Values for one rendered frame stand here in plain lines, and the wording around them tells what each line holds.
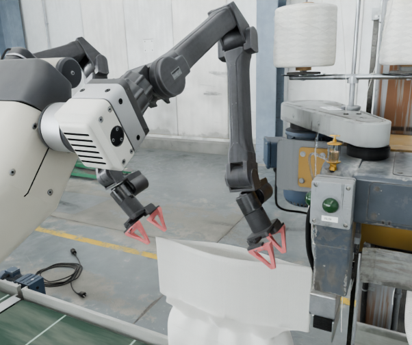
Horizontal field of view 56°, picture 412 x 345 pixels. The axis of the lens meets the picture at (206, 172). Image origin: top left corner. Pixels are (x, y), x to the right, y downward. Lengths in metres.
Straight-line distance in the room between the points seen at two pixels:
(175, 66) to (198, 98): 5.95
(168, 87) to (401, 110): 0.73
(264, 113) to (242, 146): 4.81
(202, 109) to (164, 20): 1.63
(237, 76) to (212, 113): 5.60
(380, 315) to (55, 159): 1.16
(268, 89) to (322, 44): 4.72
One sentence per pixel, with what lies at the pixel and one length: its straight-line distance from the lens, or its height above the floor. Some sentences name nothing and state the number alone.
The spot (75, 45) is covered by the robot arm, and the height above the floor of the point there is 1.61.
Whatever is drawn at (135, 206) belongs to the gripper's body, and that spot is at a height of 1.12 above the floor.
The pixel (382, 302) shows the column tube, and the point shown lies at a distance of 1.48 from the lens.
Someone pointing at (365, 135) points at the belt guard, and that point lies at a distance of 0.89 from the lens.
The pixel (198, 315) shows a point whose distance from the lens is 1.24.
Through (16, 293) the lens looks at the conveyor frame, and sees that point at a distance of 2.41.
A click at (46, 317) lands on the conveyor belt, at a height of 0.38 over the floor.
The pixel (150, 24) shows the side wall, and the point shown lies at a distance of 7.22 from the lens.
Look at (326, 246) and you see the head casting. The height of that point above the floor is 1.18.
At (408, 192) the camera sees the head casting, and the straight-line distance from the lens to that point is 0.80.
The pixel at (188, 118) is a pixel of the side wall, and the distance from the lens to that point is 6.89.
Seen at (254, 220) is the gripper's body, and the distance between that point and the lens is 1.04.
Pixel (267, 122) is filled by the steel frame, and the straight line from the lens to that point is 5.82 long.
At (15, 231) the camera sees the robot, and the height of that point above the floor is 1.26.
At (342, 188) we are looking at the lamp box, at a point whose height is 1.32.
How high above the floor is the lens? 1.55
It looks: 16 degrees down
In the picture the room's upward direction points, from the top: 2 degrees counter-clockwise
